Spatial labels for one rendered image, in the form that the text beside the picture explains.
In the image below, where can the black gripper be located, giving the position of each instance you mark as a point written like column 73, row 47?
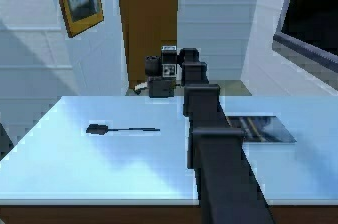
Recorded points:
column 158, row 87

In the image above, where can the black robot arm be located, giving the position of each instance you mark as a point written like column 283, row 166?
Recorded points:
column 227, row 173

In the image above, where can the black spatula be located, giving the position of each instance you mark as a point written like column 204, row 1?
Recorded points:
column 97, row 129

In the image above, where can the brown room door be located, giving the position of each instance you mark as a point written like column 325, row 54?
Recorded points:
column 147, row 30

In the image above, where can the yellow framed picture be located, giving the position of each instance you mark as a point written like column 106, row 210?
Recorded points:
column 82, row 15

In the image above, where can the pale blue table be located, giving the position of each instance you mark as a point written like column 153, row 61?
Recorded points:
column 77, row 166

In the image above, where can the dark window with grey frame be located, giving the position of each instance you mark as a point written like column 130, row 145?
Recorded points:
column 323, row 30

